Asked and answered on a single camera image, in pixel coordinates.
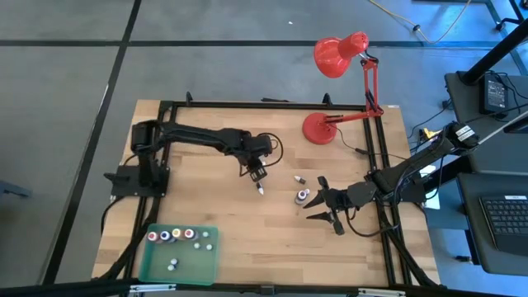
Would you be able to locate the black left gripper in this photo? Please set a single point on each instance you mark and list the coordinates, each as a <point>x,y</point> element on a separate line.
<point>255,148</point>

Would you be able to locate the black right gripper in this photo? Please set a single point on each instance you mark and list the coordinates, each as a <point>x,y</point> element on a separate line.
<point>338,199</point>

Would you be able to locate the small pink dropper bottle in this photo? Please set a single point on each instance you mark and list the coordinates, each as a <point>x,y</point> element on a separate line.
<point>209,247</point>

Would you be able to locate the large yellow food coloring bottle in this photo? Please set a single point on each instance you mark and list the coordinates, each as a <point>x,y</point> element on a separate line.
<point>177,233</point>

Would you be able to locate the large blue food coloring bottle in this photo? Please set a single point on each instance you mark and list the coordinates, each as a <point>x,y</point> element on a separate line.
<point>165,235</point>

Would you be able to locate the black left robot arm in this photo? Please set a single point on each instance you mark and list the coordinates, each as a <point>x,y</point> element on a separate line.
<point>185,136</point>

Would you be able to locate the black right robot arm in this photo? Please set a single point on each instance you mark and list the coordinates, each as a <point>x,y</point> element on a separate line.
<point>416,163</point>

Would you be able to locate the large violet food coloring bottle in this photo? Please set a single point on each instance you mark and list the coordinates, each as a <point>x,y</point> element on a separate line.
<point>301,196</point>

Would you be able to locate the red desk lamp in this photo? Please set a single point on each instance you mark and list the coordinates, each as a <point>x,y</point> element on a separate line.
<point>334,57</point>

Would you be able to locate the yellow plug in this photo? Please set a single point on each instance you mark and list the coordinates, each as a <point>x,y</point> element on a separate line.
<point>429,133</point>

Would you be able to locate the teal translucent plastic bin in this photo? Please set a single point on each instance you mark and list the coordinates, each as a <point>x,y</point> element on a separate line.
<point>181,272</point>

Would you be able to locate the dark grey desk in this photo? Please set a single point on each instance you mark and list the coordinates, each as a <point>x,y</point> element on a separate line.
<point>495,165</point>

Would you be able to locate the black keyboard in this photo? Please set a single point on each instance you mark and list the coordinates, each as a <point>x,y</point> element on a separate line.
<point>505,220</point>

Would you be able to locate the black power adapter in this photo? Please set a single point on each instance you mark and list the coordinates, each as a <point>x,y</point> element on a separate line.
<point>495,95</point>

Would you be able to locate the black pole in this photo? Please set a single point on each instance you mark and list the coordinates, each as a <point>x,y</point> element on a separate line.
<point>495,51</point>

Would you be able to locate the black frame clamp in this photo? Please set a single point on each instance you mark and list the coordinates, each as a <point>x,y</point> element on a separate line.
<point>188,99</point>
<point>326,99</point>

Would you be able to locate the silver aluminium bracket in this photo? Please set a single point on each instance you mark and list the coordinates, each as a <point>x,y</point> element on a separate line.
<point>152,288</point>
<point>381,292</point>

